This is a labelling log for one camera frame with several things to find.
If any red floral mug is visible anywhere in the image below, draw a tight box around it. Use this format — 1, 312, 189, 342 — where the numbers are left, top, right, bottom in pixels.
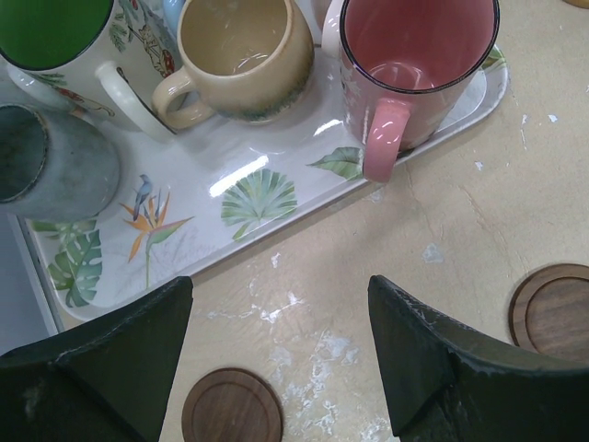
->
340, 0, 500, 182

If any tan stoneware mug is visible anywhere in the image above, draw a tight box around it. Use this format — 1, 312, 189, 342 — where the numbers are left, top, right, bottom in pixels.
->
152, 0, 315, 129

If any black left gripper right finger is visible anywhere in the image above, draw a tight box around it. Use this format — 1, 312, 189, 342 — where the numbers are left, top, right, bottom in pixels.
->
367, 275, 588, 441

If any floral serving tray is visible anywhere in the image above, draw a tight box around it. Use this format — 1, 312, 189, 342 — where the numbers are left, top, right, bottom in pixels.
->
17, 0, 510, 322

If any pink mug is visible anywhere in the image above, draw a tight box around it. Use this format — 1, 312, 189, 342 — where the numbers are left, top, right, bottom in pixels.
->
319, 0, 343, 59

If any dark walnut coaster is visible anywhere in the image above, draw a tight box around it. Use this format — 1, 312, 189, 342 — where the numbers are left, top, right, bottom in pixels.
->
508, 263, 588, 364
181, 367, 284, 442

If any grey stoneware cup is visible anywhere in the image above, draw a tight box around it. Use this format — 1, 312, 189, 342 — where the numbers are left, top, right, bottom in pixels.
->
1, 103, 121, 223

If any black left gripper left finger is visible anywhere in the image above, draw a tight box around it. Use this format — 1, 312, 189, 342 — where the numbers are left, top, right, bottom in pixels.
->
1, 276, 193, 441

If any green interior mug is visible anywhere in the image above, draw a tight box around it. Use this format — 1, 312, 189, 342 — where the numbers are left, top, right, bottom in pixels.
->
1, 1, 182, 143

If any light blue mug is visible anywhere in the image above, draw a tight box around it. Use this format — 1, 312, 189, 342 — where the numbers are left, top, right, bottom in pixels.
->
162, 0, 185, 37

